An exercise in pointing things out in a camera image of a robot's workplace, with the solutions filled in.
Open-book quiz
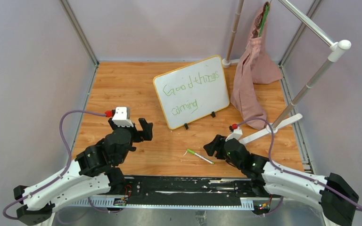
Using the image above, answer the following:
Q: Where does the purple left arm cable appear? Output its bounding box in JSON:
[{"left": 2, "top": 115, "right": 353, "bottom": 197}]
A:
[{"left": 2, "top": 110, "right": 113, "bottom": 221}]

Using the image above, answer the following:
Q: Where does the yellow framed whiteboard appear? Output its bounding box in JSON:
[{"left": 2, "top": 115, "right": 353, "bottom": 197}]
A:
[{"left": 153, "top": 55, "right": 230, "bottom": 129}]

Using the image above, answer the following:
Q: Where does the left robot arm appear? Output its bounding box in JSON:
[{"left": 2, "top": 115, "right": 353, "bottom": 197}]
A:
[{"left": 14, "top": 118, "right": 153, "bottom": 226}]

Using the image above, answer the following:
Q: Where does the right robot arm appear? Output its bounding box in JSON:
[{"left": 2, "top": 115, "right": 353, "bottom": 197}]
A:
[{"left": 204, "top": 135, "right": 359, "bottom": 226}]

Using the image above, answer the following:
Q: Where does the pink cloth bag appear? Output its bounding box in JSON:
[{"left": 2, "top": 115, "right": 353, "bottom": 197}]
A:
[{"left": 230, "top": 1, "right": 282, "bottom": 130}]

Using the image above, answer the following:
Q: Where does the white clothes rack frame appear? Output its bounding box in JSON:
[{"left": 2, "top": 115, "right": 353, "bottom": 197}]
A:
[{"left": 222, "top": 0, "right": 352, "bottom": 145}]

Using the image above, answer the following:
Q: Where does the green whiteboard marker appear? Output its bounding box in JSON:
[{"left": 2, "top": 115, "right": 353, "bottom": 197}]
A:
[{"left": 184, "top": 149, "right": 215, "bottom": 165}]

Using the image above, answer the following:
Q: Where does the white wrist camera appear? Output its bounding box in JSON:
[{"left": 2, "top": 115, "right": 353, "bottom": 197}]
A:
[
  {"left": 111, "top": 106, "right": 134, "bottom": 127},
  {"left": 225, "top": 124, "right": 243, "bottom": 141}
]

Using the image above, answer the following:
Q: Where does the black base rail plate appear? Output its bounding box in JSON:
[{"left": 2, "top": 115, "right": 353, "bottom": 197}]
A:
[{"left": 125, "top": 175, "right": 280, "bottom": 206}]

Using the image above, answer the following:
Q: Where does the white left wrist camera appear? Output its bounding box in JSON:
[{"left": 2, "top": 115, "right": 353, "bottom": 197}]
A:
[{"left": 111, "top": 106, "right": 134, "bottom": 127}]

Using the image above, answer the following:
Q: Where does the wooden rack pole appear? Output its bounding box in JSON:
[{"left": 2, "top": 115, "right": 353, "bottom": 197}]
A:
[{"left": 223, "top": 0, "right": 244, "bottom": 65}]

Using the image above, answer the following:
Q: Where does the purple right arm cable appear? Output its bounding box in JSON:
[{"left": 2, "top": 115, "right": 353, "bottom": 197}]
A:
[{"left": 229, "top": 118, "right": 362, "bottom": 219}]

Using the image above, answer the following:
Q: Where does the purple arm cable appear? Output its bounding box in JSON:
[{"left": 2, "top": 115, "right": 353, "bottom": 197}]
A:
[
  {"left": 2, "top": 110, "right": 113, "bottom": 221},
  {"left": 229, "top": 118, "right": 362, "bottom": 219}
]

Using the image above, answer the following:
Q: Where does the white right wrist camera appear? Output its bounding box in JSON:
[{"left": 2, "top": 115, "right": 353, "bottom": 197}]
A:
[{"left": 225, "top": 124, "right": 243, "bottom": 141}]

